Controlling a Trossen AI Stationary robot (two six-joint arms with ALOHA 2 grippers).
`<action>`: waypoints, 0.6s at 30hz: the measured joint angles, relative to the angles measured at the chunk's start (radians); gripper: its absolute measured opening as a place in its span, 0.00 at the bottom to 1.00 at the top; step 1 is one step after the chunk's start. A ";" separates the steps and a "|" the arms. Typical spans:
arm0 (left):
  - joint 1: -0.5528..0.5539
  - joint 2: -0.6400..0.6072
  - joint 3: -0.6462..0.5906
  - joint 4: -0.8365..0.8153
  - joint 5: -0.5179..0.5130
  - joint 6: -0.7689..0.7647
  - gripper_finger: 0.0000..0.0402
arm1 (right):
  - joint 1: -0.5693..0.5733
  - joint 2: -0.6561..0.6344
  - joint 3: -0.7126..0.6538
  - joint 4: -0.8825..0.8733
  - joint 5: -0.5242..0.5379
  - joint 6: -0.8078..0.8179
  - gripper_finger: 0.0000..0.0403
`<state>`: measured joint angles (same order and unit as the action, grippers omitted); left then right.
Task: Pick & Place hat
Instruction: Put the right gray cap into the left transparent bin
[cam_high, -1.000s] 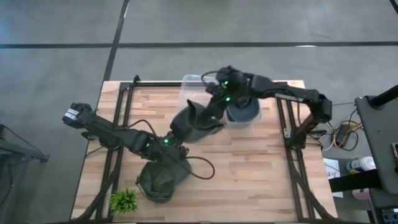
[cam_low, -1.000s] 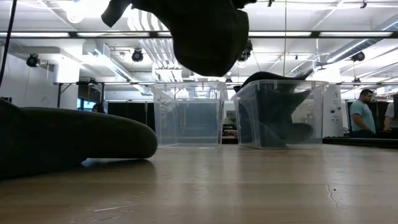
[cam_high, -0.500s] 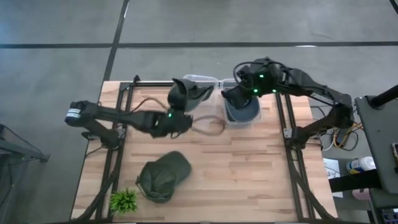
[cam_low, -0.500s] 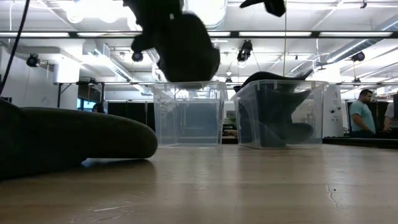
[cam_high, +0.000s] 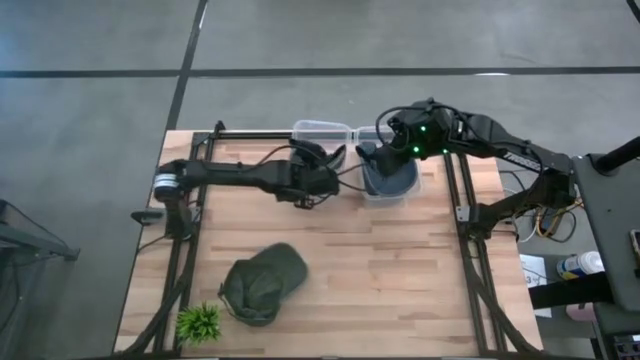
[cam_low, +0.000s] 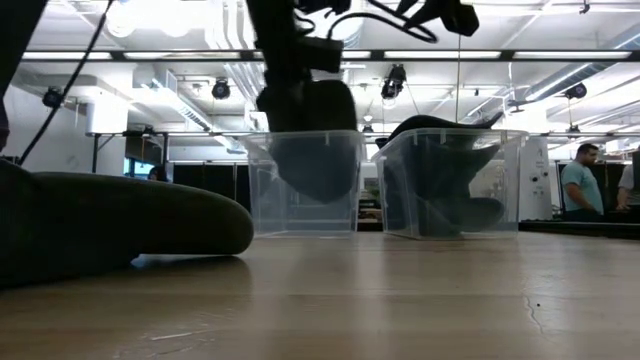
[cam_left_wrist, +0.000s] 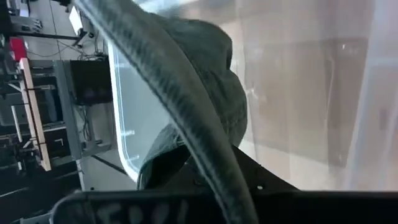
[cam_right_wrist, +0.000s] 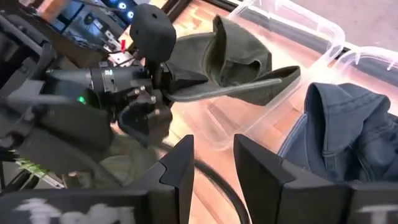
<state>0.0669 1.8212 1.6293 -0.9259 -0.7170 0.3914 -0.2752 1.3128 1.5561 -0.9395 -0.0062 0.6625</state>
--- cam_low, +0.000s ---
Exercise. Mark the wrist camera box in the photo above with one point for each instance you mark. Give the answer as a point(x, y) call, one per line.
point(322, 54)
point(460, 19)

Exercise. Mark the olive green cap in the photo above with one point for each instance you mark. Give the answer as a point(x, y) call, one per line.
point(125, 215)

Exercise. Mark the black metal table frame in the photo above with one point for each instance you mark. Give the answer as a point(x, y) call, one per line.
point(575, 230)

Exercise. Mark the black ceiling spotlight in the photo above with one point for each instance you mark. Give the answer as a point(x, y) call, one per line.
point(394, 82)
point(220, 90)
point(576, 91)
point(52, 97)

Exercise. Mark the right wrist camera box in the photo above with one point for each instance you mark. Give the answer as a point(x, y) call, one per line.
point(460, 19)

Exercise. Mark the denim blue cap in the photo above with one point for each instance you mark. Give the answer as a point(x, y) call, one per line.
point(430, 122)

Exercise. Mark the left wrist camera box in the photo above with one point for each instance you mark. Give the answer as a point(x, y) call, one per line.
point(322, 54)

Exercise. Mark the dark blue cap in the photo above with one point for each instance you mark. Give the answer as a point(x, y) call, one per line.
point(475, 212)

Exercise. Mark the dark grey-green cap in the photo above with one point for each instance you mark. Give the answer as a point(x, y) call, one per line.
point(320, 165)

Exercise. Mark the person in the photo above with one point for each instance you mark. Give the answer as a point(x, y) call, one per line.
point(631, 185)
point(158, 174)
point(580, 185)

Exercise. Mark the black overhead crossbar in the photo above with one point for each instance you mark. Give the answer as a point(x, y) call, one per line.
point(507, 55)

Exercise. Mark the black-legged background table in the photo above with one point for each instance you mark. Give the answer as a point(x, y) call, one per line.
point(95, 150)

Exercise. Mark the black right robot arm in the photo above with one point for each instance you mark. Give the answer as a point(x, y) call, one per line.
point(415, 12)

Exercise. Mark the white ventilation duct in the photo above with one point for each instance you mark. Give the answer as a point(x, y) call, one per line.
point(106, 117)

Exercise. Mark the navy blue cap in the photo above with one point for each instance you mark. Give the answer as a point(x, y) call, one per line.
point(440, 170)

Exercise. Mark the white cabinet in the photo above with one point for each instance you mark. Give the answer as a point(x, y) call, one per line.
point(535, 180)

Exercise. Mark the clear plastic container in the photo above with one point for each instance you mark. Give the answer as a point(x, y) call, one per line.
point(512, 190)
point(260, 210)

